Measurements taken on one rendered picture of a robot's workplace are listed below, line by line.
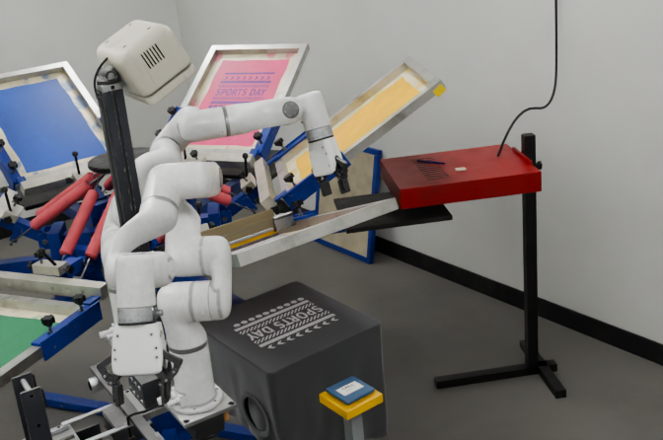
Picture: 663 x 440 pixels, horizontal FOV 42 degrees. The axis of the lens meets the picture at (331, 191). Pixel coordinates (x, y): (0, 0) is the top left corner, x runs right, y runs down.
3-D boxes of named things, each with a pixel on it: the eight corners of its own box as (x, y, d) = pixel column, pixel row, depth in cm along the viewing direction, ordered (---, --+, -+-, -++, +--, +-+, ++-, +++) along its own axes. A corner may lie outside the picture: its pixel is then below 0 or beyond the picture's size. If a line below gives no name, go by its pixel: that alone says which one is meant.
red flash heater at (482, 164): (507, 164, 410) (506, 140, 406) (542, 194, 366) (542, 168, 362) (381, 180, 404) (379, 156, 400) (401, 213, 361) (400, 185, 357)
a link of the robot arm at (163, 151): (135, 140, 224) (132, 124, 242) (97, 270, 232) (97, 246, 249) (188, 155, 229) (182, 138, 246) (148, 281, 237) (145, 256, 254)
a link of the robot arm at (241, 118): (225, 137, 240) (298, 125, 245) (229, 135, 228) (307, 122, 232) (219, 107, 240) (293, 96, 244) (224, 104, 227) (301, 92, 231)
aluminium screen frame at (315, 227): (399, 208, 270) (395, 197, 269) (240, 266, 237) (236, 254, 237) (277, 234, 335) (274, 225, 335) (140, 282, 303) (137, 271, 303)
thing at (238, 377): (300, 461, 274) (288, 361, 263) (277, 473, 269) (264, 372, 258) (226, 403, 309) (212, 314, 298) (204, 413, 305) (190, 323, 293)
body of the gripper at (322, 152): (299, 140, 244) (310, 179, 245) (319, 135, 235) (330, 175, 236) (321, 134, 248) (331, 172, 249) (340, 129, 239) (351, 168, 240)
